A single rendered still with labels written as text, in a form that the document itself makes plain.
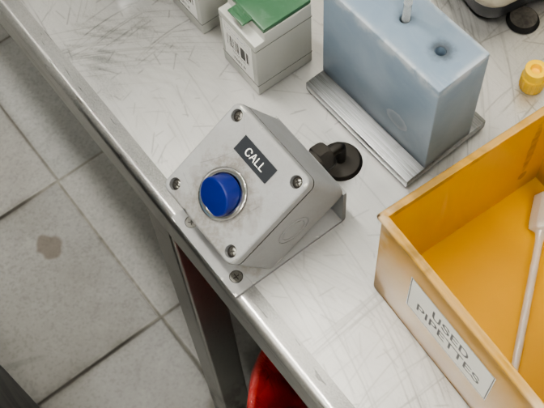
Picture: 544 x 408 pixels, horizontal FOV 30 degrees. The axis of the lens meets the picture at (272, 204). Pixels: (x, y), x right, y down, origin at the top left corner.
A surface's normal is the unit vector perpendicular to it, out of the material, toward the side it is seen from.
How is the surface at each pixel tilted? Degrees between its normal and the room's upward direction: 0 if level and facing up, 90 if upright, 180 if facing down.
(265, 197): 30
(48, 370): 0
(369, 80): 90
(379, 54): 90
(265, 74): 90
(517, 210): 0
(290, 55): 90
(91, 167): 0
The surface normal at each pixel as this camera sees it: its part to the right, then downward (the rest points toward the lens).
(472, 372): -0.82, 0.52
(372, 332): -0.04, -0.44
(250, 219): -0.43, -0.11
